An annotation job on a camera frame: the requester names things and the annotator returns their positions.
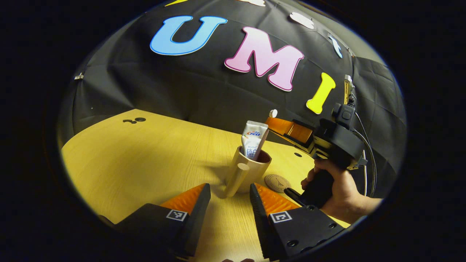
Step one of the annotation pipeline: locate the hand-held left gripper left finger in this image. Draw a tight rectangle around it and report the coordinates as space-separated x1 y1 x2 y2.
114 183 212 259

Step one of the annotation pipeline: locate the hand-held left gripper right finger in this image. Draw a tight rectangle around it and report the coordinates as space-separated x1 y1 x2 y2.
249 183 345 261

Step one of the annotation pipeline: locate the white toothpaste tube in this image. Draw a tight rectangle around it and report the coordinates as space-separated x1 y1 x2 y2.
241 120 269 162

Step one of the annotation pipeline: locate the round cork coaster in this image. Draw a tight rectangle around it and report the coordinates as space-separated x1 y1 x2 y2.
264 174 292 194

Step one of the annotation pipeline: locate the beige cup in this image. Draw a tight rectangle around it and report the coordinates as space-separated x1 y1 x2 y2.
224 146 272 198

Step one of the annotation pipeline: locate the wooden desktop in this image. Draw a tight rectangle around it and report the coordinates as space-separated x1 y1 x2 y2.
61 108 352 262

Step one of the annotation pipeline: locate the black backdrop cloth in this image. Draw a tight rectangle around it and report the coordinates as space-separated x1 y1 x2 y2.
58 0 407 199

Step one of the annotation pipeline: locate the black cable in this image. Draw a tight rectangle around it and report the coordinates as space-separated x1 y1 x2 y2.
352 112 378 198

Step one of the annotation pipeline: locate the white cable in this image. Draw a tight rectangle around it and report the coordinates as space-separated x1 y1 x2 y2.
362 149 368 197

